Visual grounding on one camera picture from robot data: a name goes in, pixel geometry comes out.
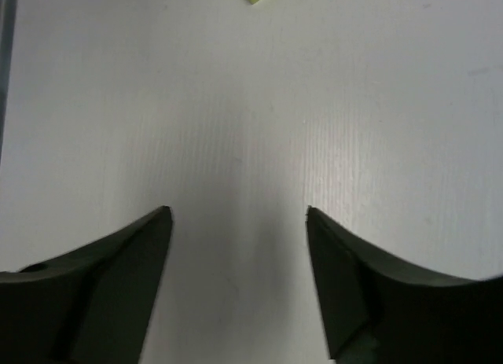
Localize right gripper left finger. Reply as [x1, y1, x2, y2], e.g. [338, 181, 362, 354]
[1, 206, 172, 363]

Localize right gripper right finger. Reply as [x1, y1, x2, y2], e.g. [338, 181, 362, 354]
[306, 207, 502, 363]

